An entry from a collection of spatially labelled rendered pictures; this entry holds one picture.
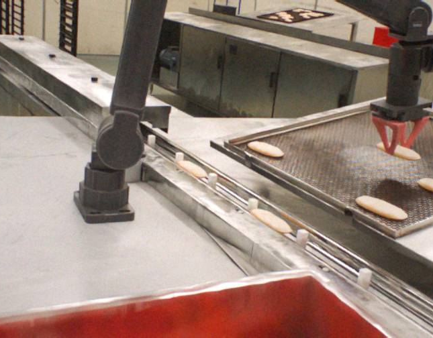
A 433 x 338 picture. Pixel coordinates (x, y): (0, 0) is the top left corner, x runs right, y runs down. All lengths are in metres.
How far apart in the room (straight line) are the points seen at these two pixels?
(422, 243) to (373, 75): 2.96
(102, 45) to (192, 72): 3.24
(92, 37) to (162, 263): 7.59
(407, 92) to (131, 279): 0.59
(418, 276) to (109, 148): 0.54
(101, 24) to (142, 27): 7.46
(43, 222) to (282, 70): 3.43
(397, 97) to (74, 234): 0.61
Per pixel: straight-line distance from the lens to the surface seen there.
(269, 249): 0.91
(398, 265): 1.05
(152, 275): 0.89
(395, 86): 1.15
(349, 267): 0.93
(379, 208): 1.04
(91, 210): 1.06
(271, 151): 1.27
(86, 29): 8.40
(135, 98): 1.02
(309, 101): 4.11
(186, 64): 5.51
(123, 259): 0.93
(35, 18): 8.19
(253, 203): 1.07
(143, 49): 1.01
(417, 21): 1.12
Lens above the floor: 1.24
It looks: 18 degrees down
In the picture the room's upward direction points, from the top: 6 degrees clockwise
